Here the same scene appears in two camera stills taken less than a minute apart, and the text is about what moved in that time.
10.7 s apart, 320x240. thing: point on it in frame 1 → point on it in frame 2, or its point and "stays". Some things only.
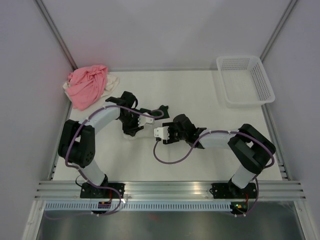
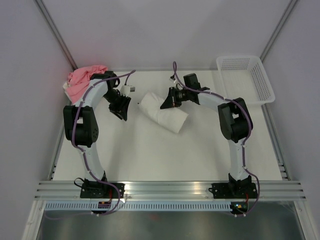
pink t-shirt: x=86 y=85 stays
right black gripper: x=171 y=140 → x=171 y=101
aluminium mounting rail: x=145 y=190 stays
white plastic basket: x=244 y=81 stays
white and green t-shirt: x=132 y=128 → x=172 y=119
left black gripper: x=136 y=116 → x=121 y=110
